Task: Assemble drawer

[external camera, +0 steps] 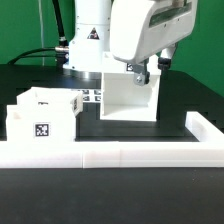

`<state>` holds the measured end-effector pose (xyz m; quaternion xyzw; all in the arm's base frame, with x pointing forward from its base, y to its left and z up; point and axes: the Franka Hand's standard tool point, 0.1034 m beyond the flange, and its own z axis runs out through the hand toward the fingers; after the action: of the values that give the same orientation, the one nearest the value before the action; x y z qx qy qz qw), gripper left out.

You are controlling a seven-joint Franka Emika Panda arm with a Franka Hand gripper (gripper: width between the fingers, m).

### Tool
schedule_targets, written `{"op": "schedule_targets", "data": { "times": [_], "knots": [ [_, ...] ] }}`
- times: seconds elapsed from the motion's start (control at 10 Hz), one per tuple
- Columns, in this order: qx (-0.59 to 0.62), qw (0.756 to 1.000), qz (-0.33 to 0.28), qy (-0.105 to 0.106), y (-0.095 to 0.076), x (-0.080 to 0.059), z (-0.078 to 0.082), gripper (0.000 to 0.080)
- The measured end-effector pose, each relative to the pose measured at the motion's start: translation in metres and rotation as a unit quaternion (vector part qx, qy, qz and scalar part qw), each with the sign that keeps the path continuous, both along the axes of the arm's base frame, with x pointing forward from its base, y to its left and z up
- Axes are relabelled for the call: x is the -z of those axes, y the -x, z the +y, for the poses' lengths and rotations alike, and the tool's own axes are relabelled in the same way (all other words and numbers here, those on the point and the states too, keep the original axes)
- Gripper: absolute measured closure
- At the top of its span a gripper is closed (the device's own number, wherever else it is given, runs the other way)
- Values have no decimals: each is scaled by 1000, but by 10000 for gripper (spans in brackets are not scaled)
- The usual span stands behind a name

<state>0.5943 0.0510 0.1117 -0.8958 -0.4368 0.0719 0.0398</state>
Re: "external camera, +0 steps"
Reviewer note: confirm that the white front drawer with knob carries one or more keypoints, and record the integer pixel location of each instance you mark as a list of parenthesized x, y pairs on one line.
[(39, 124)]

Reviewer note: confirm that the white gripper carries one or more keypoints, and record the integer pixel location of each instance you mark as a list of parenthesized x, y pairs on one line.
[(142, 28)]

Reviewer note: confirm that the white drawer cabinet box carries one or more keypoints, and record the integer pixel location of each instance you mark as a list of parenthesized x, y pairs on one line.
[(121, 98)]

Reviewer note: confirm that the marker tag sheet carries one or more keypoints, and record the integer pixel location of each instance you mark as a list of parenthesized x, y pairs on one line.
[(87, 95)]

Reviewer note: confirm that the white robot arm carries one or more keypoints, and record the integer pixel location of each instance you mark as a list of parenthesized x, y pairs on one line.
[(92, 36)]

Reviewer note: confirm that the white L-shaped fence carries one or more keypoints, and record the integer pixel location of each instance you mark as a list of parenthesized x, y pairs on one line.
[(206, 151)]

